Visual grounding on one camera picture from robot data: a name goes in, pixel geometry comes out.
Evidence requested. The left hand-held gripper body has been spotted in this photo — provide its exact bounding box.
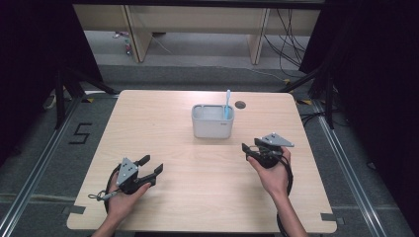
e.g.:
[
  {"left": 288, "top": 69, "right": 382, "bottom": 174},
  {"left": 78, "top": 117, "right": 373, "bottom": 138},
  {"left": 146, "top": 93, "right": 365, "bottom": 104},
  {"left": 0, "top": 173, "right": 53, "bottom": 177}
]
[{"left": 115, "top": 156, "right": 158, "bottom": 196}]

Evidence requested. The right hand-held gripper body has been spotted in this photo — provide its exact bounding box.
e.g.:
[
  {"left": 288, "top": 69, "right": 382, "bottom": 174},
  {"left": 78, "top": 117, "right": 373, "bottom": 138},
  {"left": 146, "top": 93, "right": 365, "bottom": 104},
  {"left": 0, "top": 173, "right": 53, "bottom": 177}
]
[{"left": 246, "top": 131, "right": 295, "bottom": 170}]

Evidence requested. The white plastic holder box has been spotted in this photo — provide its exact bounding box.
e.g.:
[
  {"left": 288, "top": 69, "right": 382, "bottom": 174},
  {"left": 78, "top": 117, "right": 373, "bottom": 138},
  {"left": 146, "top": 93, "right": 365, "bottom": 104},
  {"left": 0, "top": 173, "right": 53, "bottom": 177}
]
[{"left": 191, "top": 103, "right": 236, "bottom": 139}]

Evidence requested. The light blue toothbrush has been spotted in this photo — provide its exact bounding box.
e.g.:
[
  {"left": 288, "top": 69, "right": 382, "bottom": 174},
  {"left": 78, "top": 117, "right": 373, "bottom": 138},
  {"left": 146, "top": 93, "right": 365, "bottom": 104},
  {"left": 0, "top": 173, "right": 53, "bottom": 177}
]
[{"left": 223, "top": 89, "right": 232, "bottom": 120}]

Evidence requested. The person's right hand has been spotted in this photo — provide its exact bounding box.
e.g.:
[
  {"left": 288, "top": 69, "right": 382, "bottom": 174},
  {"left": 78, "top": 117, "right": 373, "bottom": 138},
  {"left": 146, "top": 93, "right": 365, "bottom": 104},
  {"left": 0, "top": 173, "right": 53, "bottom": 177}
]
[{"left": 246, "top": 145, "right": 293, "bottom": 199}]

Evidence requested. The person's left hand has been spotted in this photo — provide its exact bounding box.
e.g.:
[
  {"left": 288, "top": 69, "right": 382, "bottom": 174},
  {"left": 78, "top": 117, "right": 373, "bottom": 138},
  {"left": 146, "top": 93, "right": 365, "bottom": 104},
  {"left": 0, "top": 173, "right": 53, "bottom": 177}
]
[{"left": 105, "top": 171, "right": 153, "bottom": 225}]

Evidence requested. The black metal stand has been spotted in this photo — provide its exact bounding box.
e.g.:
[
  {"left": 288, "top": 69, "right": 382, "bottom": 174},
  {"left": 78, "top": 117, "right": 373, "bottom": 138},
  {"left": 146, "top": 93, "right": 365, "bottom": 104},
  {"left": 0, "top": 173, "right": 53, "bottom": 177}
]
[
  {"left": 53, "top": 66, "right": 121, "bottom": 130},
  {"left": 277, "top": 63, "right": 336, "bottom": 130}
]

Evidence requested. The dark curtain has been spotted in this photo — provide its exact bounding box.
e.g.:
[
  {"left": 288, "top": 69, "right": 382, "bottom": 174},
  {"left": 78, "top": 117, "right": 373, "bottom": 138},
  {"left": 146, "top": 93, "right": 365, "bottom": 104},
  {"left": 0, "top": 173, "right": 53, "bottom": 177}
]
[
  {"left": 298, "top": 0, "right": 419, "bottom": 229},
  {"left": 0, "top": 0, "right": 104, "bottom": 167}
]

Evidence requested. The beige wooden desk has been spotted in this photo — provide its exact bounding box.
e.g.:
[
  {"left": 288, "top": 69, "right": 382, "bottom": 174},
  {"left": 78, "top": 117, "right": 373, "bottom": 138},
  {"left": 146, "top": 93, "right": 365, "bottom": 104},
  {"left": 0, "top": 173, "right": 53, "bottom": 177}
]
[{"left": 72, "top": 3, "right": 322, "bottom": 65}]

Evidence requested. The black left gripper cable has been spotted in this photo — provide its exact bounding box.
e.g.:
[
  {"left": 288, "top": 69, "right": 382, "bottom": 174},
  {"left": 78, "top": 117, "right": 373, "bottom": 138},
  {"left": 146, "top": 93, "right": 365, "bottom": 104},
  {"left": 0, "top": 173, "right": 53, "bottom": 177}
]
[{"left": 103, "top": 163, "right": 123, "bottom": 215}]

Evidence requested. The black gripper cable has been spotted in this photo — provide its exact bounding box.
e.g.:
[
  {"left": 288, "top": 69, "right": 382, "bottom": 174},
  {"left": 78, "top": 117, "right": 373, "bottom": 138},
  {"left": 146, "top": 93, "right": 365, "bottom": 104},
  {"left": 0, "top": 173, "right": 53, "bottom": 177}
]
[
  {"left": 276, "top": 155, "right": 294, "bottom": 237},
  {"left": 103, "top": 163, "right": 123, "bottom": 215}
]

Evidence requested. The silver metal cable plug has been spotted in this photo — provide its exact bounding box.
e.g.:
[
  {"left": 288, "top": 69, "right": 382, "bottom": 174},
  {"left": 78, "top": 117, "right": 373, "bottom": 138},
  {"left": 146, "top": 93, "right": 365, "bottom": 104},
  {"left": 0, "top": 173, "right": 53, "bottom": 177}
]
[{"left": 87, "top": 190, "right": 119, "bottom": 202}]

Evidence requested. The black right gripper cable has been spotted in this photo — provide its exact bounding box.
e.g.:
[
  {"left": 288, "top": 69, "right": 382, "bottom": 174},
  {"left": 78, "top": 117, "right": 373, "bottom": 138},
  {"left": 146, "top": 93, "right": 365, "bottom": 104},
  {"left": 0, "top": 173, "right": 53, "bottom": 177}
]
[{"left": 276, "top": 155, "right": 294, "bottom": 237}]

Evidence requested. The black floor cable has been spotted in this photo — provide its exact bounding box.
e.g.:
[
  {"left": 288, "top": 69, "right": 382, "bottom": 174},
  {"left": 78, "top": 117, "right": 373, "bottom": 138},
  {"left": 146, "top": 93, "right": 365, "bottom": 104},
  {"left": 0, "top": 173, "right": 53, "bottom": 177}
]
[{"left": 298, "top": 111, "right": 348, "bottom": 128}]

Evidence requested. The grey metal floor rail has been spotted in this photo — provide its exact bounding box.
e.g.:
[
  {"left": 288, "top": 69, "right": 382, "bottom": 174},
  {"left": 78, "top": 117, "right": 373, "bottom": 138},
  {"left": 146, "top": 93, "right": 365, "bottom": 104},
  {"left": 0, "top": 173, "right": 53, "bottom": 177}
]
[
  {"left": 310, "top": 98, "right": 389, "bottom": 237},
  {"left": 0, "top": 96, "right": 84, "bottom": 237}
]

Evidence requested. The bundle of black hanging cables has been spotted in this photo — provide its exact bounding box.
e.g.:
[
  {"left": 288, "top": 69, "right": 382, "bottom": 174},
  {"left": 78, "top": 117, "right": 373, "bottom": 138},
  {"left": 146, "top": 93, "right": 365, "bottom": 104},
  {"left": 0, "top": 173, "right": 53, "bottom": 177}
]
[{"left": 262, "top": 7, "right": 311, "bottom": 79}]

